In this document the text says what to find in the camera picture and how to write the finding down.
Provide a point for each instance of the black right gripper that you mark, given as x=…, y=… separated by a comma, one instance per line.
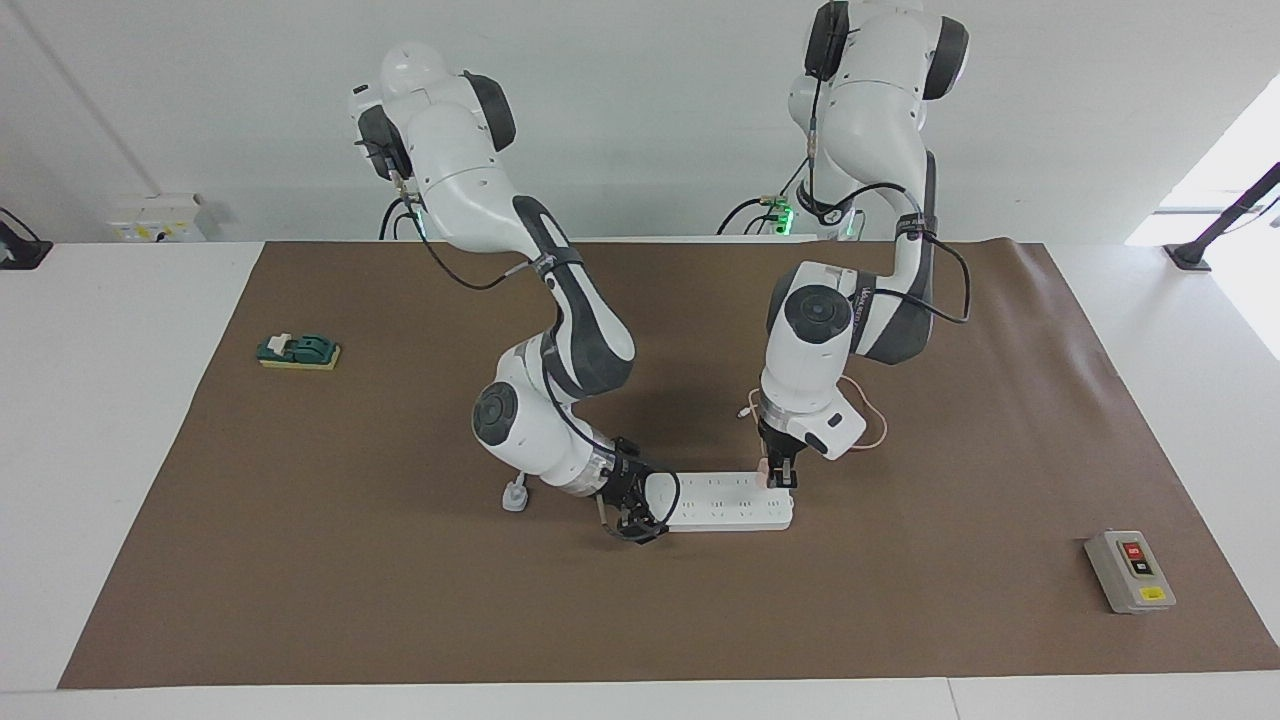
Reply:
x=625, y=475

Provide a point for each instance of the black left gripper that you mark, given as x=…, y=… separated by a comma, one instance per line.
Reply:
x=778, y=438

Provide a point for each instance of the white power strip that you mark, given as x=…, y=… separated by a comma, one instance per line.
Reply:
x=730, y=510

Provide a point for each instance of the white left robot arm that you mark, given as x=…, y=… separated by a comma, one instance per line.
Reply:
x=870, y=120

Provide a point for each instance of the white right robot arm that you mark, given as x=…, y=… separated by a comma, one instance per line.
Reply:
x=450, y=150

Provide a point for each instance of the brown table mat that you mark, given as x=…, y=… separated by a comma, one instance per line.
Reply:
x=400, y=600

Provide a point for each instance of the black clamp stand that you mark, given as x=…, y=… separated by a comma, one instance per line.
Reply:
x=1190, y=255
x=20, y=250

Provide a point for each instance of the grey on-off switch box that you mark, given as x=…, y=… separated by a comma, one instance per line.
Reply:
x=1130, y=575

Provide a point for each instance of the green knife switch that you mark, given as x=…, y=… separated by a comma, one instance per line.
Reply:
x=300, y=352

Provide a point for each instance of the white wall socket box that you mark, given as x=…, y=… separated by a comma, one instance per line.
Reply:
x=155, y=220

